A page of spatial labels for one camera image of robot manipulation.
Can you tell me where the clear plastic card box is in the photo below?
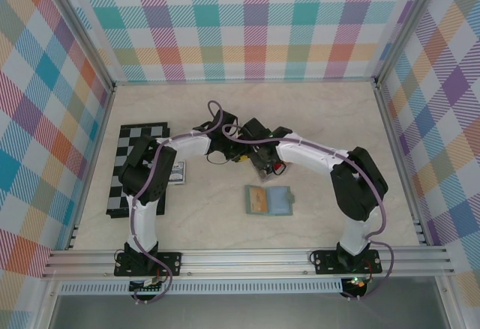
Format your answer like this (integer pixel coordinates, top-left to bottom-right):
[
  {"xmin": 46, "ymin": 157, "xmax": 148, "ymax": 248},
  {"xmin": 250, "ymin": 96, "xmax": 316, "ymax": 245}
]
[{"xmin": 251, "ymin": 156, "xmax": 292, "ymax": 184}]

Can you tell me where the green leather card holder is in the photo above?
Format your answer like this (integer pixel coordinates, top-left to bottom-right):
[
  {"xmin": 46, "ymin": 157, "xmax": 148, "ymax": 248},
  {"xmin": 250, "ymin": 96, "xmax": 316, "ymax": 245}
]
[{"xmin": 244, "ymin": 184, "xmax": 296, "ymax": 217}]

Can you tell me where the orange credit card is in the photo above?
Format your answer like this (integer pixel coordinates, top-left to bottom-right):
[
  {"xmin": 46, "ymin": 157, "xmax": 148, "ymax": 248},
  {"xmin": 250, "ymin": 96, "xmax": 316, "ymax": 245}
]
[{"xmin": 250, "ymin": 189, "xmax": 268, "ymax": 212}]

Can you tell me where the blue playing card deck box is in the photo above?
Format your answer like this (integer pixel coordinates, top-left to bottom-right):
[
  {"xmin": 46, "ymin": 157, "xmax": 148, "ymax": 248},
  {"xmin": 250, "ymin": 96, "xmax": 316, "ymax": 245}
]
[{"xmin": 170, "ymin": 160, "xmax": 188, "ymax": 187}]

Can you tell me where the black grey folding chessboard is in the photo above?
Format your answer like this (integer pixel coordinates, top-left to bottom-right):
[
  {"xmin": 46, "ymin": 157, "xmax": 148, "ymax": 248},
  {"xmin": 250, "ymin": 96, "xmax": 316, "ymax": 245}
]
[{"xmin": 106, "ymin": 121, "xmax": 170, "ymax": 217}]

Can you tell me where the small circuit board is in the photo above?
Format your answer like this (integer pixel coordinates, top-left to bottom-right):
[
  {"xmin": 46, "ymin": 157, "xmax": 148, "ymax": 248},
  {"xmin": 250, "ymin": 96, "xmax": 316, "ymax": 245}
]
[
  {"xmin": 346, "ymin": 275, "xmax": 371, "ymax": 289},
  {"xmin": 129, "ymin": 278, "xmax": 166, "ymax": 293}
]

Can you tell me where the aluminium back floor rail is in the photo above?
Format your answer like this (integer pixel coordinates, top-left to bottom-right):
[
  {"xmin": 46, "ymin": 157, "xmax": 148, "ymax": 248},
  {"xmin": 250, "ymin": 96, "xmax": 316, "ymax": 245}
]
[{"xmin": 112, "ymin": 76, "xmax": 380, "ymax": 87}]

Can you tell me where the aluminium floor rail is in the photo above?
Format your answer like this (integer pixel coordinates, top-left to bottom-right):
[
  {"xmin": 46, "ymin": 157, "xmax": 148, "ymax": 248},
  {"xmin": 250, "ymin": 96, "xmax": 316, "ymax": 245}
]
[
  {"xmin": 112, "ymin": 76, "xmax": 380, "ymax": 87},
  {"xmin": 374, "ymin": 83, "xmax": 429, "ymax": 247},
  {"xmin": 66, "ymin": 83, "xmax": 117, "ymax": 250}
]

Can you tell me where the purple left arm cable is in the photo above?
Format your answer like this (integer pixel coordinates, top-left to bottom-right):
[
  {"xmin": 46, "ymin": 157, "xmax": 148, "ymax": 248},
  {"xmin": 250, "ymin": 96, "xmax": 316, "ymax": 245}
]
[{"xmin": 127, "ymin": 100, "xmax": 230, "ymax": 306}]

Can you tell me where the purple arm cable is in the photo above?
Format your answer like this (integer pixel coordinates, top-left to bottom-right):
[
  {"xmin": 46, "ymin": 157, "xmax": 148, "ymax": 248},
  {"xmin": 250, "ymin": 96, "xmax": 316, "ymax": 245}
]
[
  {"xmin": 221, "ymin": 124, "xmax": 395, "ymax": 302},
  {"xmin": 127, "ymin": 100, "xmax": 230, "ymax": 306}
]

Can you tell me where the aluminium front mounting rail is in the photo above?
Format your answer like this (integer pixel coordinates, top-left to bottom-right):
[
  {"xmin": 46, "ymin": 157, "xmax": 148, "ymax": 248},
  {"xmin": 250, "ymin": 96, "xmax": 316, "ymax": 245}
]
[{"xmin": 40, "ymin": 245, "xmax": 457, "ymax": 280}]

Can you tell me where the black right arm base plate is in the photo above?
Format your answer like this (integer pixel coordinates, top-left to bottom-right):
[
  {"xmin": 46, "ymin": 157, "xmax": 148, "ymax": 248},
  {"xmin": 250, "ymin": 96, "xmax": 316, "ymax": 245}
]
[{"xmin": 313, "ymin": 249, "xmax": 382, "ymax": 276}]

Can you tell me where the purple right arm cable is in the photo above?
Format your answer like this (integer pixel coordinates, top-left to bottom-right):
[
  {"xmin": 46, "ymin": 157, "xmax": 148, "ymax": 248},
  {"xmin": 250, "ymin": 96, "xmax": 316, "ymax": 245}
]
[{"xmin": 221, "ymin": 124, "xmax": 395, "ymax": 302}]

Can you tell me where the white slotted cable duct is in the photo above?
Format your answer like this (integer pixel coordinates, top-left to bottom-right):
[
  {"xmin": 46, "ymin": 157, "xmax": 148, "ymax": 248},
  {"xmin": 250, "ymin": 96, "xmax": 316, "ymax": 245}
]
[{"xmin": 58, "ymin": 280, "xmax": 345, "ymax": 296}]

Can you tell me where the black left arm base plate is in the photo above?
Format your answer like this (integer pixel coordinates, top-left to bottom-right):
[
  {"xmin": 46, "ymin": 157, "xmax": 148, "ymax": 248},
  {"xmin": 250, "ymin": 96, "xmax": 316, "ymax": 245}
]
[{"xmin": 114, "ymin": 250, "xmax": 183, "ymax": 278}]

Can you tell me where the aluminium right floor rail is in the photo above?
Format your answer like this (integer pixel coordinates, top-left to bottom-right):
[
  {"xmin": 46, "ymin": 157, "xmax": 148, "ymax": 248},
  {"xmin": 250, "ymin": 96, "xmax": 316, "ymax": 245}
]
[{"xmin": 374, "ymin": 83, "xmax": 429, "ymax": 247}]

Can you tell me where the aluminium left floor rail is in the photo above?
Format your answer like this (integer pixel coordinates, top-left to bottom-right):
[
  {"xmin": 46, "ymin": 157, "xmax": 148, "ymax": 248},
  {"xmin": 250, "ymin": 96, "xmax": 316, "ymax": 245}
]
[{"xmin": 66, "ymin": 83, "xmax": 117, "ymax": 250}]

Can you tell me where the aluminium right frame post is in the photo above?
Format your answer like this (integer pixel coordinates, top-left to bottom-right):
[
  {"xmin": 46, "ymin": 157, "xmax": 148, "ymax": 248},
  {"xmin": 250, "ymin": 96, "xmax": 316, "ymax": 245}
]
[{"xmin": 373, "ymin": 0, "xmax": 449, "ymax": 88}]

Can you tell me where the aluminium frame post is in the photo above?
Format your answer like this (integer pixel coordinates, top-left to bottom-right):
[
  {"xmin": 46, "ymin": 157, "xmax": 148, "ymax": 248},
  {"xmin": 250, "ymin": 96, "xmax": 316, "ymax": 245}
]
[
  {"xmin": 43, "ymin": 0, "xmax": 117, "ymax": 90},
  {"xmin": 373, "ymin": 0, "xmax": 449, "ymax": 88}
]

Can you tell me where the aluminium left frame post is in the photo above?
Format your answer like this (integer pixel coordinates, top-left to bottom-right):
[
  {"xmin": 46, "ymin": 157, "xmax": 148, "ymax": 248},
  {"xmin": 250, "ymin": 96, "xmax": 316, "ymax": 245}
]
[{"xmin": 43, "ymin": 0, "xmax": 117, "ymax": 90}]

